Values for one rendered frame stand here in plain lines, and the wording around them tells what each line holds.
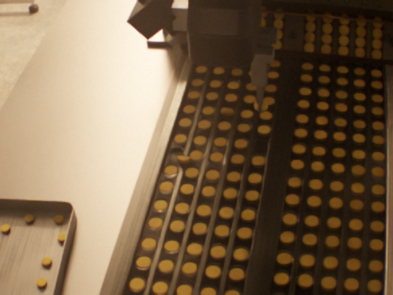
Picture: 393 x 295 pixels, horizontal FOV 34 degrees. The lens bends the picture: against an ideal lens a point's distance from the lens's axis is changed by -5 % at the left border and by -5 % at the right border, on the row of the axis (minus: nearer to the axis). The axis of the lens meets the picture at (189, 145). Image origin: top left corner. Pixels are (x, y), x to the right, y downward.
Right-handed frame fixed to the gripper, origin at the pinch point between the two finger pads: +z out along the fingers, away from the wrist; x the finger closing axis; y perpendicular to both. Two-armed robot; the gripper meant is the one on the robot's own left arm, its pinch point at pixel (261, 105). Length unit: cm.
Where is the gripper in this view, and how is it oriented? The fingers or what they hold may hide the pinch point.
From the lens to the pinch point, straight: 53.8
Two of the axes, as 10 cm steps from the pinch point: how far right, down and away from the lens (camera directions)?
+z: 0.7, 7.2, 6.9
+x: -2.0, 6.9, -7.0
